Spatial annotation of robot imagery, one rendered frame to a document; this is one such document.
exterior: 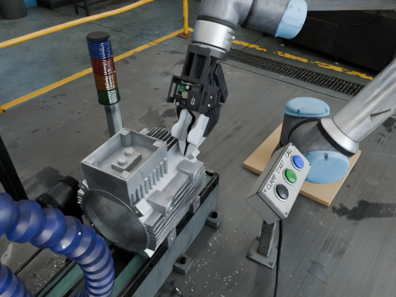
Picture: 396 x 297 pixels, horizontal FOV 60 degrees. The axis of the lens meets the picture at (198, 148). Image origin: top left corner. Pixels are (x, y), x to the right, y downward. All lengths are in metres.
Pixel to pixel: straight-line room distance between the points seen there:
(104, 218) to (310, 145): 0.50
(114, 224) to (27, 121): 0.80
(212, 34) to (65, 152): 0.76
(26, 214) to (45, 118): 1.27
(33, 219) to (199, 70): 0.50
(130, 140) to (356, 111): 0.50
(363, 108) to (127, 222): 0.58
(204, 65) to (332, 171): 0.42
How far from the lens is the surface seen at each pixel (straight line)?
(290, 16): 0.68
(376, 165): 1.25
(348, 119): 0.85
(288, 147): 0.74
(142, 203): 0.60
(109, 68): 0.96
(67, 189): 0.74
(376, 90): 0.84
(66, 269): 0.76
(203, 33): 0.64
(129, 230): 0.76
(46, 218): 0.20
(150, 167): 0.61
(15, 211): 0.19
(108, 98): 0.99
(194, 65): 0.63
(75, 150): 1.24
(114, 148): 0.68
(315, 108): 0.97
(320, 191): 1.06
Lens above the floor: 1.53
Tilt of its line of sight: 38 degrees down
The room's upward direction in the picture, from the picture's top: straight up
